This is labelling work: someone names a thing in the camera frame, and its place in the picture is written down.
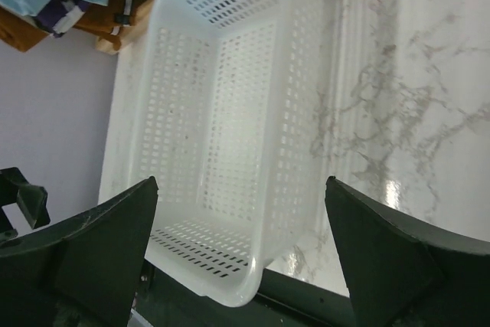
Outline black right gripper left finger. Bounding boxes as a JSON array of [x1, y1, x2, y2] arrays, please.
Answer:
[[1, 177, 158, 326]]

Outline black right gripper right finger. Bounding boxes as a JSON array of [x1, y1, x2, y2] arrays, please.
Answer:
[[325, 176, 489, 326]]

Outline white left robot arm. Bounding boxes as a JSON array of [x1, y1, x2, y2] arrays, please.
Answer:
[[1, 167, 158, 326]]

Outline brown hanging trousers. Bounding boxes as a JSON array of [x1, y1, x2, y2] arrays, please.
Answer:
[[1, 0, 146, 52]]

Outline white perforated plastic basket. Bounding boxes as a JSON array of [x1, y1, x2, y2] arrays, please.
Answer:
[[129, 0, 323, 307]]

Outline wooden clothes rack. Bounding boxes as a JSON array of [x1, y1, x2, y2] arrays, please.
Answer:
[[95, 0, 155, 55]]

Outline purple patterned hanging garment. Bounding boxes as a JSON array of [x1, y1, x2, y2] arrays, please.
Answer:
[[33, 0, 91, 38]]

